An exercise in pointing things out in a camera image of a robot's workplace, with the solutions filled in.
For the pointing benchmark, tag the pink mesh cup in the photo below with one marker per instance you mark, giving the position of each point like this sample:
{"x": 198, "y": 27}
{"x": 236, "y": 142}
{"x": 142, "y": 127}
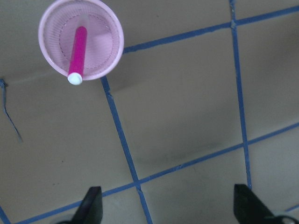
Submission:
{"x": 105, "y": 38}

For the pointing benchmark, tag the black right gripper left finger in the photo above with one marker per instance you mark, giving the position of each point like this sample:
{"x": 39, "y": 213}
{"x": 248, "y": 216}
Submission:
{"x": 90, "y": 210}

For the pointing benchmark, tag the pink pen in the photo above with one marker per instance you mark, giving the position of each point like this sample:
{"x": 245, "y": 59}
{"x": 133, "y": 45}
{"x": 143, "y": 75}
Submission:
{"x": 76, "y": 68}

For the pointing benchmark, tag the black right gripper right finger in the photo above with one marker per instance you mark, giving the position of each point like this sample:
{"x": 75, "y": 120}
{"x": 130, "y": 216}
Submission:
{"x": 249, "y": 209}

